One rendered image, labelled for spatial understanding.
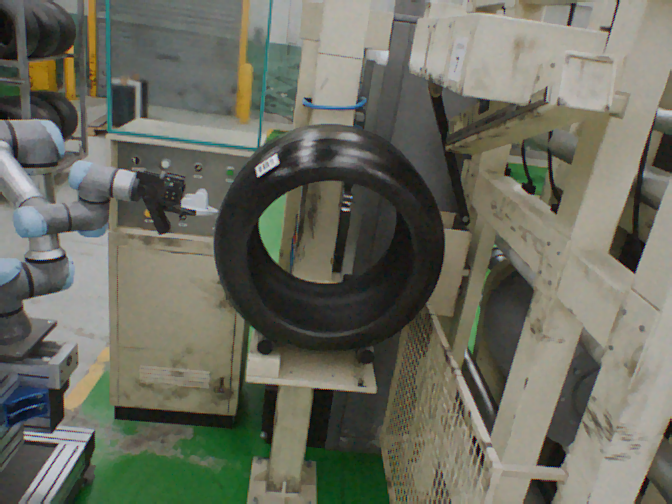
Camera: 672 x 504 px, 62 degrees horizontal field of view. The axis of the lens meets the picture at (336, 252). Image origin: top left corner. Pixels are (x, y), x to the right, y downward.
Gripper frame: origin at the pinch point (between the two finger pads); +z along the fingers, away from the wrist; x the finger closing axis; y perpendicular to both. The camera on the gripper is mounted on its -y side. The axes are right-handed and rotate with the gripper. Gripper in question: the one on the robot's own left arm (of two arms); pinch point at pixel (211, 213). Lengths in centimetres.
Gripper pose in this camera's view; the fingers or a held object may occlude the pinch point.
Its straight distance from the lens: 148.5
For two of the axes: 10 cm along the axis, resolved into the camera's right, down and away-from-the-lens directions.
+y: 2.6, -9.0, -3.5
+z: 9.7, 2.2, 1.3
